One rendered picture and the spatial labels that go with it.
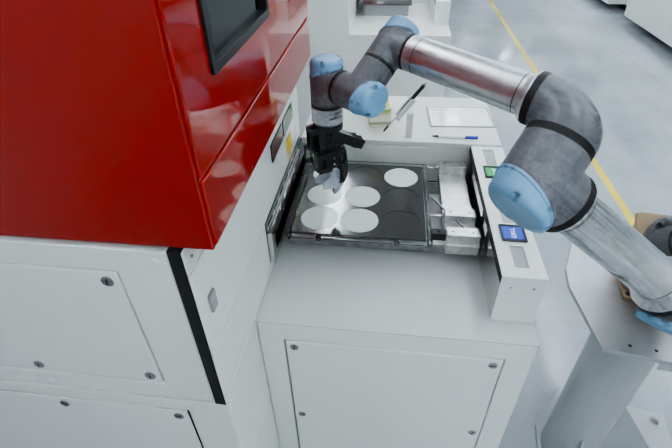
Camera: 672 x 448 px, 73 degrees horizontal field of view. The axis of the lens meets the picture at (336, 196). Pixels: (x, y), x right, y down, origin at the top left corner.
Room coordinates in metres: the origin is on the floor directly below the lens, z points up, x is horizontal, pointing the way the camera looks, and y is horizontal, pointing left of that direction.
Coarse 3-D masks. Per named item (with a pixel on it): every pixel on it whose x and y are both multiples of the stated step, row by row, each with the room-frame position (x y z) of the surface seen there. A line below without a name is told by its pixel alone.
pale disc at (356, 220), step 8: (344, 216) 0.95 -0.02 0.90; (352, 216) 0.95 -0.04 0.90; (360, 216) 0.95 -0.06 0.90; (368, 216) 0.95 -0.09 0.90; (376, 216) 0.94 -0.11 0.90; (344, 224) 0.91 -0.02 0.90; (352, 224) 0.91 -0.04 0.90; (360, 224) 0.91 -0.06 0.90; (368, 224) 0.91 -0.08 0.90; (376, 224) 0.91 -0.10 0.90
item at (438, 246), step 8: (296, 240) 0.93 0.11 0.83; (304, 240) 0.93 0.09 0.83; (312, 240) 0.93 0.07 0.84; (328, 240) 0.92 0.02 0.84; (440, 240) 0.90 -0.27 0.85; (376, 248) 0.90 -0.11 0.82; (384, 248) 0.90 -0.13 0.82; (392, 248) 0.90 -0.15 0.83; (400, 248) 0.89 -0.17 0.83; (408, 248) 0.89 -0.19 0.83; (416, 248) 0.89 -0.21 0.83; (424, 248) 0.89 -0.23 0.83; (432, 248) 0.88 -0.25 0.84; (440, 248) 0.88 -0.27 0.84
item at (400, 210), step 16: (352, 176) 1.14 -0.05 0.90; (368, 176) 1.14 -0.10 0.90; (304, 192) 1.06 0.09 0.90; (384, 192) 1.05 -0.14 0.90; (400, 192) 1.05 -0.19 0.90; (416, 192) 1.05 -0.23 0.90; (304, 208) 0.99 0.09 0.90; (336, 208) 0.98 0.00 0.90; (352, 208) 0.98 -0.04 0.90; (368, 208) 0.98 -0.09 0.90; (384, 208) 0.98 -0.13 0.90; (400, 208) 0.98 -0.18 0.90; (416, 208) 0.97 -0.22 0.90; (336, 224) 0.91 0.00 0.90; (384, 224) 0.91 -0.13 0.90; (400, 224) 0.91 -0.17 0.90; (416, 224) 0.91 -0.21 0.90
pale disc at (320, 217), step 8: (312, 208) 0.99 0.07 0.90; (320, 208) 0.99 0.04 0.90; (328, 208) 0.98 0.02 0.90; (304, 216) 0.95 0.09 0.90; (312, 216) 0.95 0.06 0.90; (320, 216) 0.95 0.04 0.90; (328, 216) 0.95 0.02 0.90; (336, 216) 0.95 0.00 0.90; (304, 224) 0.92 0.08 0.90; (312, 224) 0.92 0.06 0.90; (320, 224) 0.92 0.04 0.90; (328, 224) 0.92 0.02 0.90
